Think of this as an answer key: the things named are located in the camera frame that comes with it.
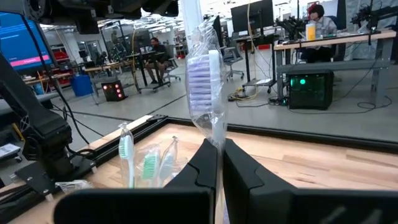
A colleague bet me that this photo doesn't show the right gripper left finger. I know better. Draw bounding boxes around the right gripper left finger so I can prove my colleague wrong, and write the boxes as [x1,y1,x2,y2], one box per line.
[164,138,219,224]

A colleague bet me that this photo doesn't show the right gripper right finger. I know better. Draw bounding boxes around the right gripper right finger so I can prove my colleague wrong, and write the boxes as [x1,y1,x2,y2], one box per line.
[222,138,295,224]

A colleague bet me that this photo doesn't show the purple toothbrush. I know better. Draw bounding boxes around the purple toothbrush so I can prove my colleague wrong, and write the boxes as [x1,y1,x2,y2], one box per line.
[184,18,228,154]

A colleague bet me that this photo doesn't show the white pillar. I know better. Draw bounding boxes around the white pillar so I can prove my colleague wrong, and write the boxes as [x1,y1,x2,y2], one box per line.
[179,0,205,52]

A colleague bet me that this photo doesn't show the person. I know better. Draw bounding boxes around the person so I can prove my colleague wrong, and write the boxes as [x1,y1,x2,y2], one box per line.
[300,2,339,65]
[110,29,121,46]
[144,37,171,85]

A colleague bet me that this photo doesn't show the black standing desk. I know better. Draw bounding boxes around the black standing desk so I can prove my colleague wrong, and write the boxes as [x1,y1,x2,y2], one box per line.
[124,49,175,94]

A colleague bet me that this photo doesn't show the wooden desk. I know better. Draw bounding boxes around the wooden desk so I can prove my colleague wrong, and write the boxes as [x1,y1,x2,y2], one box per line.
[83,60,139,80]
[273,29,398,108]

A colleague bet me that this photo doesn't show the grey office chair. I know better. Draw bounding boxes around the grey office chair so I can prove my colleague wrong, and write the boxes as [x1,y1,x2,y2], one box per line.
[221,46,246,82]

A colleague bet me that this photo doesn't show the computer tower red lights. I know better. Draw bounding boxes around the computer tower red lights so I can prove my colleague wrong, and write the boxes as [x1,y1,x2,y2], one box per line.
[101,80,128,103]

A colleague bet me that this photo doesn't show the black desk monitor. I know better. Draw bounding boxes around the black desk monitor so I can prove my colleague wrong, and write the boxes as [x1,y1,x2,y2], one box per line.
[230,0,275,34]

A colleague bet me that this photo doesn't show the red storage bins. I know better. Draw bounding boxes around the red storage bins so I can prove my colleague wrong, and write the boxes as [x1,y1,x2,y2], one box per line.
[52,49,72,86]

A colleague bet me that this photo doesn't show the blue bin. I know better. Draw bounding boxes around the blue bin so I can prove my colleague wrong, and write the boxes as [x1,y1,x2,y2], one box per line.
[70,74,95,98]

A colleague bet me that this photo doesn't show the computer tower green light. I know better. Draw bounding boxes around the computer tower green light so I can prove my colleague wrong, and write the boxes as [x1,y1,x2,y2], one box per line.
[287,69,335,111]

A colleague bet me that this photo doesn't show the monitor with blue screen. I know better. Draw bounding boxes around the monitor with blue screen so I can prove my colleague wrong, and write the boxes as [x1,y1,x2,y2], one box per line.
[0,11,54,75]

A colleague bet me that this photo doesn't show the yellow white canister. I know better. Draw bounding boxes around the yellow white canister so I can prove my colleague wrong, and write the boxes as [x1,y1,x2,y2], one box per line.
[305,22,317,42]

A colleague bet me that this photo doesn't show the black aluminium table frame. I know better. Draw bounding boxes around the black aluminium table frame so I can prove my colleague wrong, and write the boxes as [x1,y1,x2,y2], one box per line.
[0,114,398,215]

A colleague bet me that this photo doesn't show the yellow floor cable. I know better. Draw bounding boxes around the yellow floor cable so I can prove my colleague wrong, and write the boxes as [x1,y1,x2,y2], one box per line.
[228,86,259,102]

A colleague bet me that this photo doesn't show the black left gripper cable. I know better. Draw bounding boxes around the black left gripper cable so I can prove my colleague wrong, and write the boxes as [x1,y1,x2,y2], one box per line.
[20,14,94,156]

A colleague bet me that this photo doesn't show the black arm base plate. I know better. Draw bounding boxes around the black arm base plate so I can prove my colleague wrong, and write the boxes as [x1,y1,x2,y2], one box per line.
[14,155,96,203]

